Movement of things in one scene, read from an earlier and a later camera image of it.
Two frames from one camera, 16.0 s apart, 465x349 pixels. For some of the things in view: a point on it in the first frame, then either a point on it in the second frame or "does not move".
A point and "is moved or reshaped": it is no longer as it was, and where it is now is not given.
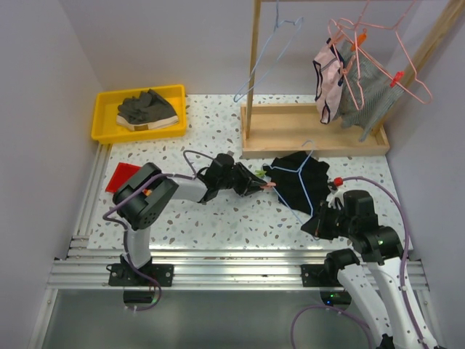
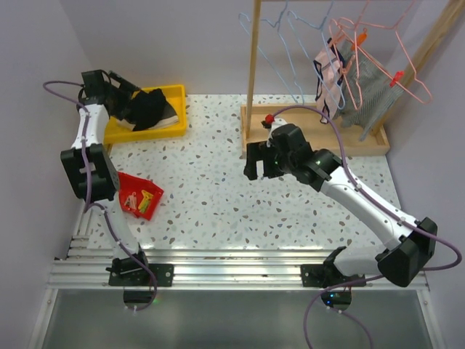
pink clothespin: (269, 185) is moved or reshaped
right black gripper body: (333, 222) to (275, 164)
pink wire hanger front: (330, 27) does not move
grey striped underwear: (368, 90) does not move
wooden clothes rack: (293, 130) does not move
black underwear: (301, 180) to (146, 108)
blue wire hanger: (236, 97) to (276, 25)
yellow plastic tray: (105, 129) does not move
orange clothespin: (361, 39) does not move
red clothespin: (398, 75) does not move
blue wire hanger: (298, 171) to (288, 12)
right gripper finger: (312, 226) to (250, 168)
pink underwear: (329, 66) does not move
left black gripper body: (240, 178) to (120, 97)
